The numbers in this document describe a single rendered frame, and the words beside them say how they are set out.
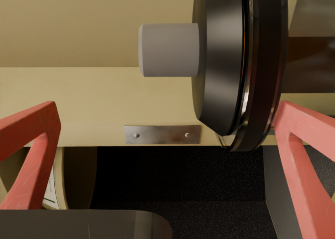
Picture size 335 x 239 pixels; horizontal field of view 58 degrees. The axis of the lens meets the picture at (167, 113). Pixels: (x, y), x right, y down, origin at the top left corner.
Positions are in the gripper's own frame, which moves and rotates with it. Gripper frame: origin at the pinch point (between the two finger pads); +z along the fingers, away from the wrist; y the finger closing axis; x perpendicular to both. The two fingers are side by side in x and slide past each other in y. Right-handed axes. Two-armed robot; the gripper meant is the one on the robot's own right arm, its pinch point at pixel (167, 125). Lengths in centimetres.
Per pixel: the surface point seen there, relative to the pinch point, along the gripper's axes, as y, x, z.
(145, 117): 2.0, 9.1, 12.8
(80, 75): 10.0, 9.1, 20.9
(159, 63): 0.4, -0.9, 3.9
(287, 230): -17.9, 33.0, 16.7
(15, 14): 32, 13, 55
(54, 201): 13.8, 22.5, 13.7
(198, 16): -1.5, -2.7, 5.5
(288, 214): -17.9, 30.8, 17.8
